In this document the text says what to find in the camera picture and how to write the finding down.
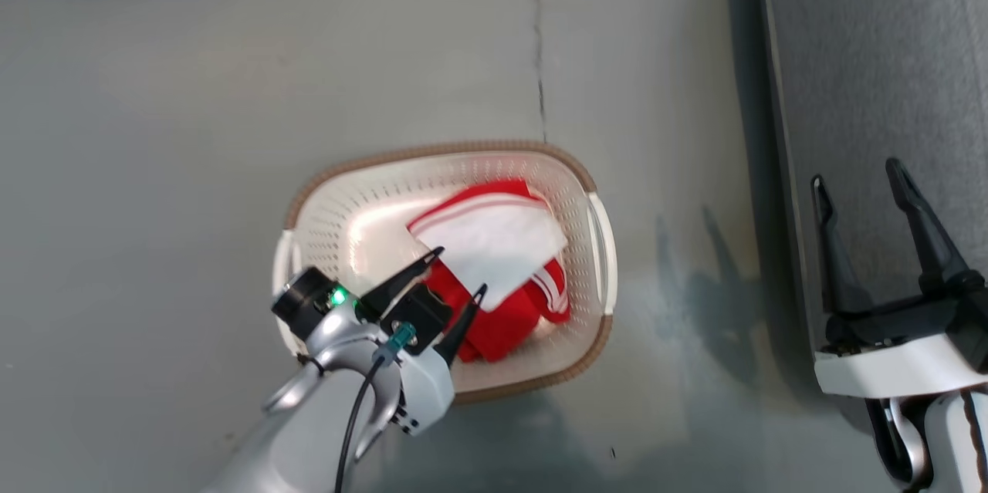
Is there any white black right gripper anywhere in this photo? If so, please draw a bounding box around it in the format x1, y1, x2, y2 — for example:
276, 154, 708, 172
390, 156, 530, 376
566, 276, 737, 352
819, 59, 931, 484
810, 158, 988, 399

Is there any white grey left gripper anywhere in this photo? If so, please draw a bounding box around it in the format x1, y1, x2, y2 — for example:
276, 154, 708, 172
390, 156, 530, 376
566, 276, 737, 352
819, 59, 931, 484
272, 246, 488, 437

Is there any red and white garment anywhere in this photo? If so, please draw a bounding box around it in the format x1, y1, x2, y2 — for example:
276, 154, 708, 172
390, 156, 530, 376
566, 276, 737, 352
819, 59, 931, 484
407, 179, 572, 364

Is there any grey fabric sofa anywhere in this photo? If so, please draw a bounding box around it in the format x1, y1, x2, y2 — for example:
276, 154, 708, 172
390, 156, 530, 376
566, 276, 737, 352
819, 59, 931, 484
760, 0, 988, 432

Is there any white perforated laundry basket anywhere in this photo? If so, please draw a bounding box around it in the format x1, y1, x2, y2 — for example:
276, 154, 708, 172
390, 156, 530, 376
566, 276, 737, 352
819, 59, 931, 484
272, 140, 618, 405

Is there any black cable with teal connector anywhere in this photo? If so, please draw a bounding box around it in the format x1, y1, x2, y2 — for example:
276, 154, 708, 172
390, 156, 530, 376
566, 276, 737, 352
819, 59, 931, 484
333, 322, 418, 493

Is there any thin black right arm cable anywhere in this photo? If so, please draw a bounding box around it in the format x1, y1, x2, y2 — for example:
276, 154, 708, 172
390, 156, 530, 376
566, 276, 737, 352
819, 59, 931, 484
959, 391, 988, 490

